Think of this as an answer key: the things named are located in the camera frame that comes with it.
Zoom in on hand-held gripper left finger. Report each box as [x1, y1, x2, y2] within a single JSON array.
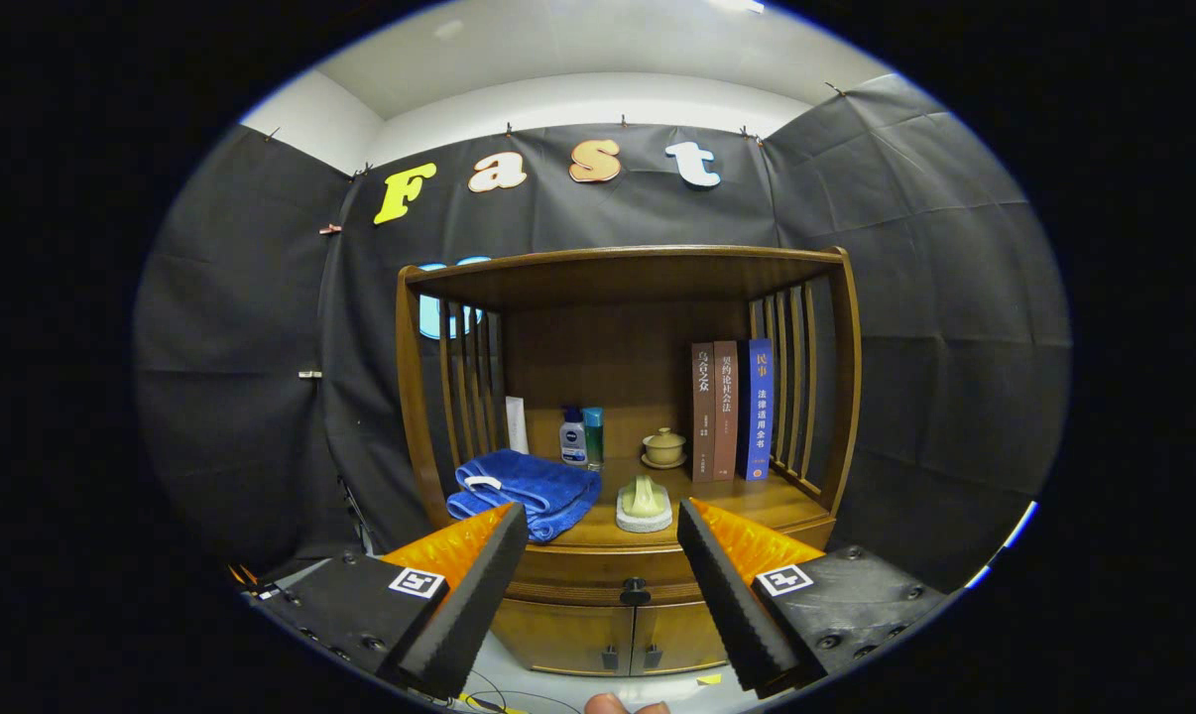
[[251, 502, 529, 701]]

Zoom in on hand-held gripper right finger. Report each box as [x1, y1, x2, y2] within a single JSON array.
[[676, 498, 951, 699]]

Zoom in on wooden drawer with black knob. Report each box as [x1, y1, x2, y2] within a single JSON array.
[[502, 543, 705, 608]]

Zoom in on green handled white scrub brush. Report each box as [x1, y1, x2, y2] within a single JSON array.
[[615, 474, 674, 534]]

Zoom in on wooden cabinet door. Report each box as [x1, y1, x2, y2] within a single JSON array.
[[630, 602, 728, 677], [489, 598, 637, 677]]

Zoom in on wooden countertop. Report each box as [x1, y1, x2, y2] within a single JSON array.
[[429, 458, 837, 548]]

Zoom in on wooden cabinet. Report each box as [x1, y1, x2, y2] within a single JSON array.
[[396, 245, 863, 678]]

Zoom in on folded blue towel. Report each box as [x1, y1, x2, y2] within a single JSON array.
[[446, 449, 602, 543]]

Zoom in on beige lidded teacup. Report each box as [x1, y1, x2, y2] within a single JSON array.
[[641, 427, 688, 470]]

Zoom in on reddish brown book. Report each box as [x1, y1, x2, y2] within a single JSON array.
[[712, 341, 740, 483]]

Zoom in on blue book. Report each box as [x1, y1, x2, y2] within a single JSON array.
[[737, 339, 776, 483]]

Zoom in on dark brown book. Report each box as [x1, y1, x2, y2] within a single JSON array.
[[691, 343, 717, 484]]

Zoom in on white bottle with blue cap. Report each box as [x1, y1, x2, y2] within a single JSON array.
[[559, 408, 588, 467]]

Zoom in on black backdrop cloth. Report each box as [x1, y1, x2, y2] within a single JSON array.
[[132, 74, 1072, 596]]

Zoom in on black device with wires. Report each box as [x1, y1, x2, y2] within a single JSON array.
[[239, 575, 294, 608]]

